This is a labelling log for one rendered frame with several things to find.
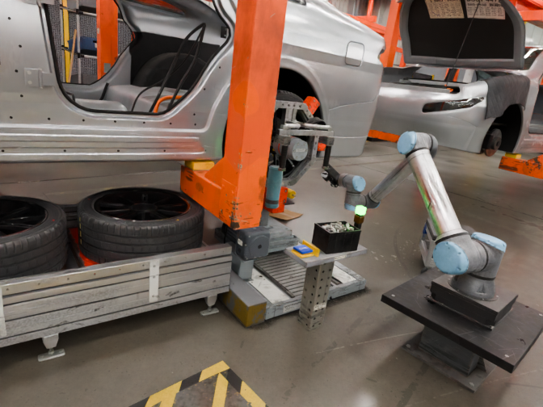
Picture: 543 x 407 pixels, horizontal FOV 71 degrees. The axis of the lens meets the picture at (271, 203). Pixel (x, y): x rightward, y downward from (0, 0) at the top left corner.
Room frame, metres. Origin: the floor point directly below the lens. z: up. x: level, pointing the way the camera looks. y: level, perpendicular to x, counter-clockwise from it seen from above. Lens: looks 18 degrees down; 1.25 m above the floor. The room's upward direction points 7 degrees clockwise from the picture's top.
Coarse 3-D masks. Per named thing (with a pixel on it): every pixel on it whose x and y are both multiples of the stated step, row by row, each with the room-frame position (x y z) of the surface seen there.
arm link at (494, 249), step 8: (480, 240) 1.65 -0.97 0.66; (488, 240) 1.64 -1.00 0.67; (496, 240) 1.67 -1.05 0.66; (488, 248) 1.62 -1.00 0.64; (496, 248) 1.62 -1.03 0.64; (504, 248) 1.63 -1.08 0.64; (488, 256) 1.59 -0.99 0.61; (496, 256) 1.62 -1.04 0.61; (488, 264) 1.59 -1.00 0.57; (496, 264) 1.62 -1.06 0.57; (480, 272) 1.62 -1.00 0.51; (488, 272) 1.62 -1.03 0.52; (496, 272) 1.63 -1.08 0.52
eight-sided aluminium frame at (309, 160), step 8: (280, 104) 2.37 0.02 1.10; (288, 104) 2.42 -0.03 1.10; (296, 104) 2.45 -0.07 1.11; (304, 104) 2.48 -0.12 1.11; (304, 112) 2.50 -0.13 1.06; (312, 128) 2.58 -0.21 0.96; (312, 136) 2.61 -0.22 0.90; (312, 144) 2.57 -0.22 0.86; (312, 152) 2.56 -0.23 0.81; (304, 160) 2.60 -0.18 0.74; (312, 160) 2.57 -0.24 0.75; (296, 168) 2.57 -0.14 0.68; (304, 168) 2.53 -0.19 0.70; (288, 176) 2.53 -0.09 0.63; (296, 176) 2.50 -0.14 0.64; (288, 184) 2.46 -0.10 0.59
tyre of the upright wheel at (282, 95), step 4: (276, 92) 2.46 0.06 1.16; (280, 92) 2.47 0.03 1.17; (284, 92) 2.49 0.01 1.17; (288, 92) 2.52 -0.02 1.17; (276, 96) 2.45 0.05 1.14; (280, 96) 2.47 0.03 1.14; (284, 96) 2.49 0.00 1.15; (288, 96) 2.51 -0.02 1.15; (292, 96) 2.53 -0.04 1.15; (296, 96) 2.55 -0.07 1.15; (280, 100) 2.48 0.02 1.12; (284, 100) 2.50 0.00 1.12; (288, 100) 2.51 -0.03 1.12; (292, 100) 2.53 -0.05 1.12; (296, 100) 2.55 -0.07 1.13; (300, 100) 2.57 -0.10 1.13; (224, 132) 2.41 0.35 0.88; (224, 136) 2.40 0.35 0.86; (308, 136) 2.65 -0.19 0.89; (224, 140) 2.39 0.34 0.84; (308, 140) 2.65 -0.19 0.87; (224, 144) 2.39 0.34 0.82; (224, 148) 2.40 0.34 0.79; (224, 152) 2.41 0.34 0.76; (292, 172) 2.59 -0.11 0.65
